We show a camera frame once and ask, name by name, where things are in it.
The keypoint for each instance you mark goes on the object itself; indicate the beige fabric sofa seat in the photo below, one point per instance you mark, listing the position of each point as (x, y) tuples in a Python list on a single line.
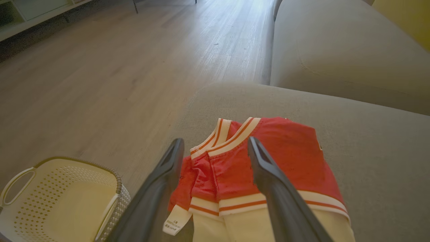
[(336, 50)]

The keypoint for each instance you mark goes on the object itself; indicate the yellow cushion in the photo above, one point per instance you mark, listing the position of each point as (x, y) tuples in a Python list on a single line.
[(410, 20)]

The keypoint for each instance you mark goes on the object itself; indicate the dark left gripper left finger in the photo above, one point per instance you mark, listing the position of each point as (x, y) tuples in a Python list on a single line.
[(147, 208)]

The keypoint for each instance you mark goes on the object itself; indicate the white shelf unit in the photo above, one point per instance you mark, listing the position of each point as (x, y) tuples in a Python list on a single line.
[(33, 13)]

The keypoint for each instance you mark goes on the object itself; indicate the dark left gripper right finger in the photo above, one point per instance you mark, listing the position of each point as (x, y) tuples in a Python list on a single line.
[(285, 208)]

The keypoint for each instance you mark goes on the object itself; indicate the grey fabric sofa seat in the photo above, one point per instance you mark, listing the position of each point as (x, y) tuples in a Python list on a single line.
[(369, 168)]

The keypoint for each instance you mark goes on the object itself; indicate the black metal rack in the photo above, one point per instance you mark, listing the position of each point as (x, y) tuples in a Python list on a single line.
[(135, 6)]

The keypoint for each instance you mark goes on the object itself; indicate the cream perforated laundry basket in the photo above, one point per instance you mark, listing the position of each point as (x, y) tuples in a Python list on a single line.
[(67, 208)]

